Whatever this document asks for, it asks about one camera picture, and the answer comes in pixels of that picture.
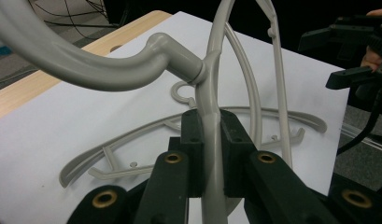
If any black floor cable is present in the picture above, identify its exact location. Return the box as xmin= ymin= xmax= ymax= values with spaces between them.
xmin=26 ymin=0 xmax=106 ymax=19
xmin=43 ymin=18 xmax=126 ymax=30

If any grey plastic clothes hanger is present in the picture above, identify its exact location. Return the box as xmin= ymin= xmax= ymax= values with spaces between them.
xmin=58 ymin=81 xmax=329 ymax=189
xmin=0 ymin=0 xmax=294 ymax=224

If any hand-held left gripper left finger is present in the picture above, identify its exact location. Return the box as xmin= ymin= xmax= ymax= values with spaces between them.
xmin=167 ymin=108 xmax=209 ymax=199

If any metal rail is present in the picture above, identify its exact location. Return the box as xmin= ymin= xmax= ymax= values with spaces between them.
xmin=340 ymin=121 xmax=382 ymax=154

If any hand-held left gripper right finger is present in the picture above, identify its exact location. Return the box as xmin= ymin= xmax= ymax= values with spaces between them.
xmin=219 ymin=108 xmax=259 ymax=199

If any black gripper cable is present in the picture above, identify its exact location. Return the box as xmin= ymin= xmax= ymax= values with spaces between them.
xmin=335 ymin=89 xmax=382 ymax=157

